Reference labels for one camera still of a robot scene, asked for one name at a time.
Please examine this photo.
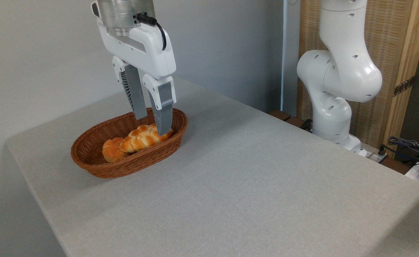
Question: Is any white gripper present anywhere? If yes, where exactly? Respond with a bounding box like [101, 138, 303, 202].
[91, 1, 177, 136]

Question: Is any long braided bread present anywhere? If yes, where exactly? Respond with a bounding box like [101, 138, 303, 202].
[120, 124, 174, 154]

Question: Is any round bread roll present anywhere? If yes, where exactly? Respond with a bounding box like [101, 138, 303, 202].
[102, 137, 128, 163]

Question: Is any brown wicker basket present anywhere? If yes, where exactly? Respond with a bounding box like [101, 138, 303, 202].
[71, 108, 188, 178]

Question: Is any white vertical pole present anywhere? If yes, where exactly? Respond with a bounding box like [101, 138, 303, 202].
[281, 0, 300, 116]

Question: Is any wooden woven screen panel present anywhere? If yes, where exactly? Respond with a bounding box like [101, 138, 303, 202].
[297, 0, 419, 157]

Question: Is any black metal hinge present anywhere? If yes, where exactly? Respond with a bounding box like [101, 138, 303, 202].
[393, 76, 416, 97]

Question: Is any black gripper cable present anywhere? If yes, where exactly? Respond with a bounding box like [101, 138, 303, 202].
[135, 13, 167, 51]

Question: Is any black cable bundle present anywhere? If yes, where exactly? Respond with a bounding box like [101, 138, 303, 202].
[379, 135, 419, 169]

